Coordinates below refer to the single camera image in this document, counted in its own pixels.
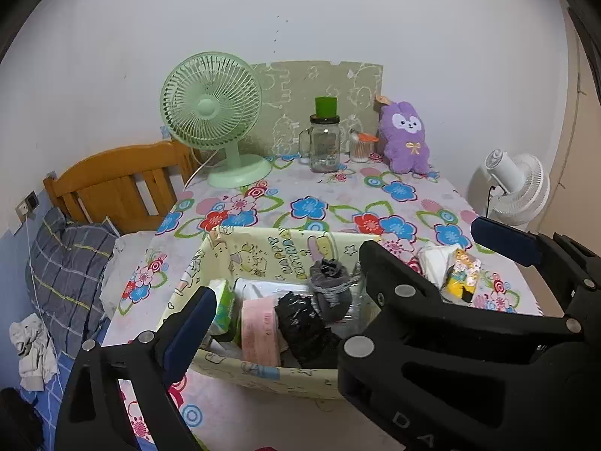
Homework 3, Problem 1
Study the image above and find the wall power socket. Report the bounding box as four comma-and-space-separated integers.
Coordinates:
15, 191, 40, 222

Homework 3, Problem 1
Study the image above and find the purple plush bunny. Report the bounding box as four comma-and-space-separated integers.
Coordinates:
376, 96, 430, 175

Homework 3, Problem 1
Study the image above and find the green cup on jar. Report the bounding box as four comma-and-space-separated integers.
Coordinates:
315, 97, 337, 119

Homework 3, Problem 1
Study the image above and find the glass mason jar mug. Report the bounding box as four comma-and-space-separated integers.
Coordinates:
299, 114, 340, 173

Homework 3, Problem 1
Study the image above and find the plaid grey pillow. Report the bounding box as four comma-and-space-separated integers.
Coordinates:
26, 207, 117, 359

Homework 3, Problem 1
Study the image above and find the floral tablecloth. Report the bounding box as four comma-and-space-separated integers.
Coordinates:
101, 155, 540, 450

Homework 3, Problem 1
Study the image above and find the white standing fan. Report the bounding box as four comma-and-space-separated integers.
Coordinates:
484, 149, 550, 230

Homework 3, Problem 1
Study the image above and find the orange lid toothpick jar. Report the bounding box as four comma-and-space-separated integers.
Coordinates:
349, 130, 378, 163

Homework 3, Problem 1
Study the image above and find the green cartoon cardboard panel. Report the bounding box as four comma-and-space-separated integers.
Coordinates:
239, 61, 383, 156

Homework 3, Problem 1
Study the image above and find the pink folded cloth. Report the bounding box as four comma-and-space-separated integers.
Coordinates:
242, 296, 280, 366

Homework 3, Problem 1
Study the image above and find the white towel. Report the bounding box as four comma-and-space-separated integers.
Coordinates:
418, 241, 461, 289

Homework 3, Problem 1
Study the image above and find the white flat package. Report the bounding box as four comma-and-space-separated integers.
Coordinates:
234, 278, 311, 300

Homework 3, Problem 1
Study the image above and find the grey sock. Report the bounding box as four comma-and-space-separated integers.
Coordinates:
310, 259, 352, 323

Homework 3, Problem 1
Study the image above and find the cream cartoon storage box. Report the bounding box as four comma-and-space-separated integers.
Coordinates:
163, 227, 376, 400

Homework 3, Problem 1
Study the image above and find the crumpled white cloth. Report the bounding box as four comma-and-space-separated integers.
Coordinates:
9, 313, 58, 392

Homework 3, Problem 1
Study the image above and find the green tissue pack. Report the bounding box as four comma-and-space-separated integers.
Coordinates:
209, 278, 235, 336

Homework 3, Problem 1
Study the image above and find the black plastic bag bundle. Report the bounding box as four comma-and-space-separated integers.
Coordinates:
275, 292, 341, 369

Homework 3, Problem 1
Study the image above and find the green desk fan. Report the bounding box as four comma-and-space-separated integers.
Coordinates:
160, 52, 271, 188

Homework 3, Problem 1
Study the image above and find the cartoon print tissue pack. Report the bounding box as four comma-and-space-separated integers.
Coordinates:
441, 248, 482, 304

